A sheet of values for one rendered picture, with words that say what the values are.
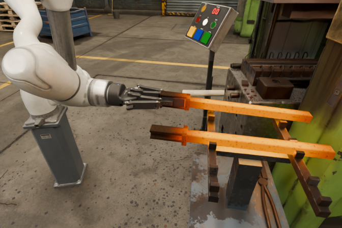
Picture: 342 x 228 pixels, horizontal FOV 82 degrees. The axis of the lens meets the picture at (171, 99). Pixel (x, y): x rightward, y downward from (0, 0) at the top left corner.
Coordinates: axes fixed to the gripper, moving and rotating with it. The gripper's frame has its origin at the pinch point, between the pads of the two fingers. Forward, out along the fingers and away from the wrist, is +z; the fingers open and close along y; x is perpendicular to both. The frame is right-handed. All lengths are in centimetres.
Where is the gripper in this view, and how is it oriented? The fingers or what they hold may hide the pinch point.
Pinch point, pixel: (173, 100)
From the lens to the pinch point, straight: 61.5
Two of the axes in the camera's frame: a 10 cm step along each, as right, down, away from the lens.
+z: 9.9, 0.9, -1.0
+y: -1.3, 5.3, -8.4
